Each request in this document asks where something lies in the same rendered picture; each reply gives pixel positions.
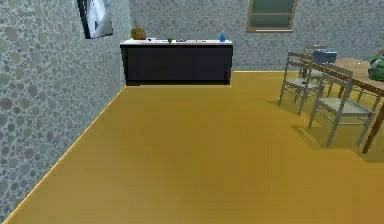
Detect black cabinet with white top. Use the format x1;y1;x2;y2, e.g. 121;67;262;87
119;38;234;87

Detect brown and red round object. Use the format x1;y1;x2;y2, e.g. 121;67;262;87
130;27;147;41

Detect grey wooden chair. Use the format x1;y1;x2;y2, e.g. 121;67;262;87
278;51;325;117
298;44;334;99
307;63;377;149

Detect blue box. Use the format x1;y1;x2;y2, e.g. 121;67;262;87
313;49;338;66

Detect wooden dining table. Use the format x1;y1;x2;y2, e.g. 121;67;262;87
301;57;384;155

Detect green round object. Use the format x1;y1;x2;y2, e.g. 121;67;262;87
367;57;384;83

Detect black framed wall picture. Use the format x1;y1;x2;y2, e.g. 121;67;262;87
76;0;114;40

